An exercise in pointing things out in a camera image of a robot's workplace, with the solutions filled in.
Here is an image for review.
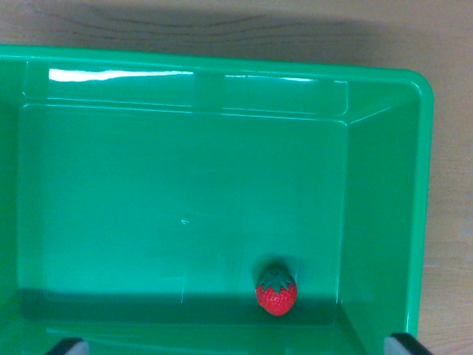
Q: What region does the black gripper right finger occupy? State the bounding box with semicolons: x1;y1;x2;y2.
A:
384;332;434;355

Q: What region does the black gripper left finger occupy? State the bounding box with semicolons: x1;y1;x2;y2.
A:
44;337;89;355

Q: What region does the red toy strawberry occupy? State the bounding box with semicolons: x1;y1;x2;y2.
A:
255;268;298;317

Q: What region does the green plastic bin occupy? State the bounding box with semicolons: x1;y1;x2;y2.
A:
0;44;434;355

